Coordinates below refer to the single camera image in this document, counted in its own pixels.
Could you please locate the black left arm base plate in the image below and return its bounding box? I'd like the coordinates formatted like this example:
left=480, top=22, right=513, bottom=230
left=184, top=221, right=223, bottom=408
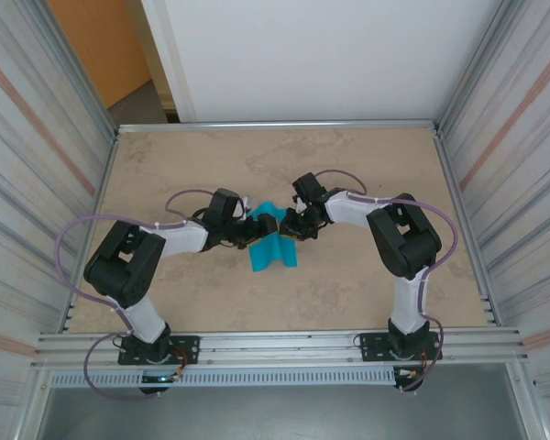
left=117, top=334, right=201, bottom=367

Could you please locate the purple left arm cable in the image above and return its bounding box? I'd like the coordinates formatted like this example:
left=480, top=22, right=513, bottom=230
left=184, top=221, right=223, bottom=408
left=56, top=187, right=221, bottom=401

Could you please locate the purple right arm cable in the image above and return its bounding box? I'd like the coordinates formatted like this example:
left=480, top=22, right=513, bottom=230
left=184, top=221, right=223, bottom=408
left=314, top=169, right=459, bottom=393

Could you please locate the grey slotted cable duct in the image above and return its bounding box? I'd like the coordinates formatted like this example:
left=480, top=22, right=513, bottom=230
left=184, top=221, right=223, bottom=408
left=49, top=368, right=398, bottom=389

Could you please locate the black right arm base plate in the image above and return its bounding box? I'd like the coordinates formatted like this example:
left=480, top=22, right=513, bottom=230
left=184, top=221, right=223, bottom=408
left=360, top=330, right=441, bottom=363

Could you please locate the wide aluminium mounting rail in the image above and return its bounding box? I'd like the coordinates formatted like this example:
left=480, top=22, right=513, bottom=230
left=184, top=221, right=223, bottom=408
left=31, top=325, right=531, bottom=370

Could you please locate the small circuit board green light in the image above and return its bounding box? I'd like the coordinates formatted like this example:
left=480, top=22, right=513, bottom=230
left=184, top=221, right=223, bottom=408
left=140, top=373, right=181, bottom=385

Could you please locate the white door frame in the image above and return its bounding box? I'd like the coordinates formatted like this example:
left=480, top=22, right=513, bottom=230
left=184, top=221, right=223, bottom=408
left=139, top=0, right=198, bottom=124

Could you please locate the translucent ribbed side panel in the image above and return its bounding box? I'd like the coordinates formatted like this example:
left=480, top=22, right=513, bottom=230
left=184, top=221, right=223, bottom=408
left=0, top=0, right=116, bottom=413
left=439, top=0, right=550, bottom=413

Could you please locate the sloped aluminium table side rail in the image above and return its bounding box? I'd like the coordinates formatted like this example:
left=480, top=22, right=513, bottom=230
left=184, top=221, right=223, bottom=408
left=59, top=127, right=123, bottom=334
left=433, top=127, right=499, bottom=329

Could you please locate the thin aluminium table edge rail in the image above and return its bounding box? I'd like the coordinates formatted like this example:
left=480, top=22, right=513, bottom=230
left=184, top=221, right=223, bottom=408
left=116, top=119, right=441, bottom=135

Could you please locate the orange wooden door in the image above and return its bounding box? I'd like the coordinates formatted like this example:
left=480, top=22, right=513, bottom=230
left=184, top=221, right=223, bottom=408
left=45, top=0, right=155, bottom=110

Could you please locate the aluminium frame post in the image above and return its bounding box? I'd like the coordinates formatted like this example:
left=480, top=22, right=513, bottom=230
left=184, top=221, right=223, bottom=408
left=437, top=0, right=523, bottom=134
left=0, top=0, right=120, bottom=138

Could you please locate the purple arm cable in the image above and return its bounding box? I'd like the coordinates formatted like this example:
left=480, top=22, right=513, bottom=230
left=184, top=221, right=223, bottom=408
left=56, top=187, right=221, bottom=401
left=314, top=169, right=459, bottom=393

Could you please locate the teal cloth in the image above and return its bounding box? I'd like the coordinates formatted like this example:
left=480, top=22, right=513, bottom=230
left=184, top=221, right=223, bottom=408
left=247, top=200, right=300, bottom=273

